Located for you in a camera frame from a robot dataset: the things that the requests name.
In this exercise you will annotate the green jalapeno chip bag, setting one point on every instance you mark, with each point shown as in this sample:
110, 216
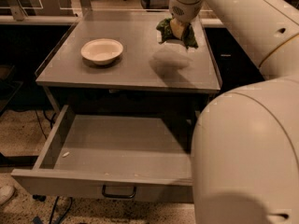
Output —
188, 39

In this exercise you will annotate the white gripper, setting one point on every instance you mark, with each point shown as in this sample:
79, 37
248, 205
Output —
183, 12

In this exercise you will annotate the grey cabinet table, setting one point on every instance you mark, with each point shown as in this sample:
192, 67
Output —
145, 64

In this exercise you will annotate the white paper bowl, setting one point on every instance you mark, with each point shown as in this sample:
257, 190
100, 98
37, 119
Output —
102, 51

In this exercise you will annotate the open grey top drawer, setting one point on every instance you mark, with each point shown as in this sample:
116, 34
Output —
152, 154

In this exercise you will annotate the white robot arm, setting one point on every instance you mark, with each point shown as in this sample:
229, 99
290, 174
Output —
245, 145

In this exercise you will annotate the white horizontal rail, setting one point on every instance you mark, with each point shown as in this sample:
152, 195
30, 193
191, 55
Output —
212, 23

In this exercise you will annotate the black drawer handle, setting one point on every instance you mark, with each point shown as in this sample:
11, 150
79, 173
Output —
118, 192

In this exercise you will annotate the clear acrylic barrier panel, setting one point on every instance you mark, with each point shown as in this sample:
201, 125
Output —
64, 11

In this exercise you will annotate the white shoe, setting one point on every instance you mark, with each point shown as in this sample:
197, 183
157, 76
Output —
6, 192

